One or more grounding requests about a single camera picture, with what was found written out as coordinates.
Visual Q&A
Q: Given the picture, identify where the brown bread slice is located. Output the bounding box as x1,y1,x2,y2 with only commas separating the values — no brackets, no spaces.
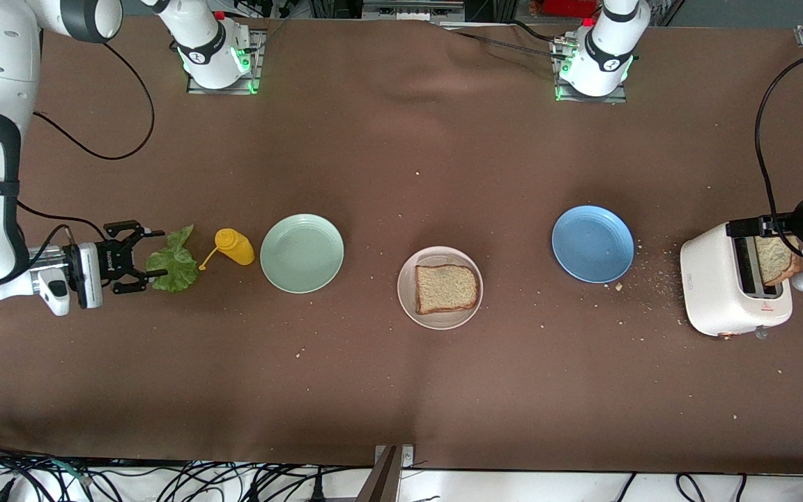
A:
414,264,480,315
754,236,803,287

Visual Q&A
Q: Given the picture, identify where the blue plate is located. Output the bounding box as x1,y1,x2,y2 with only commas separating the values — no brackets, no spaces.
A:
551,205,635,284

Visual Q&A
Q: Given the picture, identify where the red box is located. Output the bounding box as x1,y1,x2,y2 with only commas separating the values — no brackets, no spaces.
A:
543,0,599,19

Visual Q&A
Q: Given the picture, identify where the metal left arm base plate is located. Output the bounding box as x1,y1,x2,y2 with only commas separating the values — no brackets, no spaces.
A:
553,35,629,104

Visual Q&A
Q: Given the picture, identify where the beige plate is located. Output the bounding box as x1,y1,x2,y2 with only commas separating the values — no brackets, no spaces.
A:
397,246,484,330

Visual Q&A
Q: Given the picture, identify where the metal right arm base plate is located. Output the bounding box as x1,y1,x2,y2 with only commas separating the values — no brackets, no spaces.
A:
187,28,263,96

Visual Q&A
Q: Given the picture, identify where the yellow mustard squeeze bottle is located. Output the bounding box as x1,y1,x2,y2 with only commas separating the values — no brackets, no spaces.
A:
198,228,256,271

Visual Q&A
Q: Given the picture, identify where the dark grey metal bar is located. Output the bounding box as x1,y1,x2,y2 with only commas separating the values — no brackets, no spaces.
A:
355,446,402,502

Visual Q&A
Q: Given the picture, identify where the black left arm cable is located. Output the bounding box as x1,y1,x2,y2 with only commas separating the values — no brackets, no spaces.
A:
754,45,803,260

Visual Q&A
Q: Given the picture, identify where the silver table edge bracket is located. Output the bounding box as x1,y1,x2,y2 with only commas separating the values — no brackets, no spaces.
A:
374,444,416,469

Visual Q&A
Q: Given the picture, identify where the teal floor cable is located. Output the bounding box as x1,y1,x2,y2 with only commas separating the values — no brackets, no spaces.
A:
46,457,92,485

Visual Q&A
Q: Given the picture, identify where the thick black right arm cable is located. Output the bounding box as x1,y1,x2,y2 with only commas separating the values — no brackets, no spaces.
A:
0,201,108,288

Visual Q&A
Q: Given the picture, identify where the white toaster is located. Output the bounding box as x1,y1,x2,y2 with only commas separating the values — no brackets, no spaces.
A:
679,220,794,339

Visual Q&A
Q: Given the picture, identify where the green lettuce leaf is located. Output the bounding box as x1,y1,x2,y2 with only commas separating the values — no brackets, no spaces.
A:
146,225,201,294

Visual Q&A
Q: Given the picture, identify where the black cable on tablecloth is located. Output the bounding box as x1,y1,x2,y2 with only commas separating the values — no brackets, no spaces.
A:
440,20,576,60

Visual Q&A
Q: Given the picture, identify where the silver power strip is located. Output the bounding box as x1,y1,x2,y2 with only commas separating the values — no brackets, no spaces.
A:
362,0,465,22

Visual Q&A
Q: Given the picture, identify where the brown tablecloth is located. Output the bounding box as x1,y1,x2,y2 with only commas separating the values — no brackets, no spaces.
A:
0,13,803,476

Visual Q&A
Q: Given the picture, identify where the pale green plate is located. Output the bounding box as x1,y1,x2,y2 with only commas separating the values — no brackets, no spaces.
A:
259,213,345,294

